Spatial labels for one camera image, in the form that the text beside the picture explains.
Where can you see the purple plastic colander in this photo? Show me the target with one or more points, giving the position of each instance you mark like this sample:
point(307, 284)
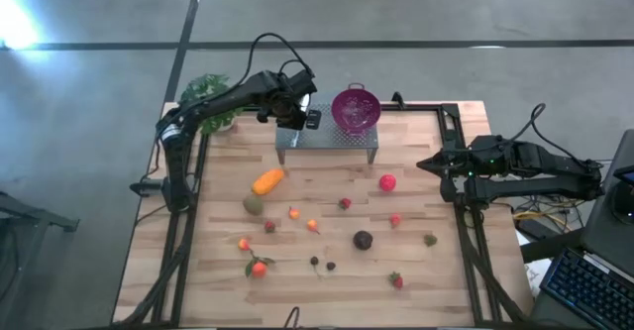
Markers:
point(356, 109)

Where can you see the large dark purple fruit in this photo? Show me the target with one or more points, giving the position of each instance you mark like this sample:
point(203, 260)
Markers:
point(363, 240)

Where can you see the white printed paper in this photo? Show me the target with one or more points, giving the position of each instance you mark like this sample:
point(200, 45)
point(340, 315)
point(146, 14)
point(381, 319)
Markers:
point(537, 276)

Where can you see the small black bracket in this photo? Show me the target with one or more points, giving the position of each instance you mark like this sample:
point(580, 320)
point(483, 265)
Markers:
point(397, 101)

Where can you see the red round apple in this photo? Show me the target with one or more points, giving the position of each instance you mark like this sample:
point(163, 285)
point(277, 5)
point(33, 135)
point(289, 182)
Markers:
point(388, 183)

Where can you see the small green leafy fruit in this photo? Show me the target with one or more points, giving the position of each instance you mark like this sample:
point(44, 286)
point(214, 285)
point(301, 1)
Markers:
point(430, 240)

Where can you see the black metal stand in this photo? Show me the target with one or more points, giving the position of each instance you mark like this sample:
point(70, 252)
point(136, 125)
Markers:
point(39, 215)

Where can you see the black round device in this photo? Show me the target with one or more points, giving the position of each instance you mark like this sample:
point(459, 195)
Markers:
point(625, 203)

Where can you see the black desk beam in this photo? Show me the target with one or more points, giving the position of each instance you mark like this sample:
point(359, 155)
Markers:
point(550, 248)

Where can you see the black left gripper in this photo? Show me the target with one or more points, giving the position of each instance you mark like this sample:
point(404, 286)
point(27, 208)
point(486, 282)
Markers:
point(287, 89)

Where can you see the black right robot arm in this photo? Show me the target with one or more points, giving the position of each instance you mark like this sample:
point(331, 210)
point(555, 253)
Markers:
point(545, 189)

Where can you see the green brown kiwi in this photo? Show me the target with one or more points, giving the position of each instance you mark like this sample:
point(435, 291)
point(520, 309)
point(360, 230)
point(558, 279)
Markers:
point(253, 205)

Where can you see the grey perforated metal rack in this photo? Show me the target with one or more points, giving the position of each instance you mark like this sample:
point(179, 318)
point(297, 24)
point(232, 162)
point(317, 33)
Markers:
point(337, 139)

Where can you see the small orange pear with stem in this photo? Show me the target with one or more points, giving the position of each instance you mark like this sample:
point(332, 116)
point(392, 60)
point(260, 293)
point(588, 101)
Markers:
point(312, 226)

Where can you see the small round yellow orange fruit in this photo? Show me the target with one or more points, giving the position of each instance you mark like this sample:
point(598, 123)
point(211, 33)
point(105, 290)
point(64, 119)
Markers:
point(294, 213)

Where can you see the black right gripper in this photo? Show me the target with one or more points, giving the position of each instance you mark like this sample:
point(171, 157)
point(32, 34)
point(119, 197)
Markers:
point(463, 164)

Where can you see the grey laptop with backlit keyboard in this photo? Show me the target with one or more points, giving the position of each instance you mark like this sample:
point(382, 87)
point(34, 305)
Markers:
point(589, 290)

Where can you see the red strawberry green leaves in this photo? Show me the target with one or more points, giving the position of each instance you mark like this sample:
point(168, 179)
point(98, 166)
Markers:
point(396, 281)
point(345, 203)
point(269, 226)

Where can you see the small black eggplant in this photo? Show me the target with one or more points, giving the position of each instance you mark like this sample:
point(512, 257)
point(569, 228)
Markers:
point(314, 260)

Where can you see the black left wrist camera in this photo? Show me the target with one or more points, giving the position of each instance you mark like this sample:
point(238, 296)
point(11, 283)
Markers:
point(313, 119)

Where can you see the small device with blue screen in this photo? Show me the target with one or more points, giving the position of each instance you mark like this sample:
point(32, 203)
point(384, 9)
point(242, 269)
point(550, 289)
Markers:
point(626, 175)

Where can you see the yellow orange mango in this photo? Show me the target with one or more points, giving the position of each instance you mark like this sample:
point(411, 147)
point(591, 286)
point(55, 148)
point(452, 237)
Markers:
point(267, 181)

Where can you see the orange tangerine with green leaves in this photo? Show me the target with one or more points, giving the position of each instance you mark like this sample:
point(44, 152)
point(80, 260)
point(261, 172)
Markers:
point(259, 269)

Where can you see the small orange peach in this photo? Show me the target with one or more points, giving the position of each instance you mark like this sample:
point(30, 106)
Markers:
point(243, 244)

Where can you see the green plant in white pot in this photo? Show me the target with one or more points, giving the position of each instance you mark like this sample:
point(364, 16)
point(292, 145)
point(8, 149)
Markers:
point(205, 88)

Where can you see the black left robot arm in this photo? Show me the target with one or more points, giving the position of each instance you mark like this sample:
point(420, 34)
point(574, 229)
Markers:
point(218, 103)

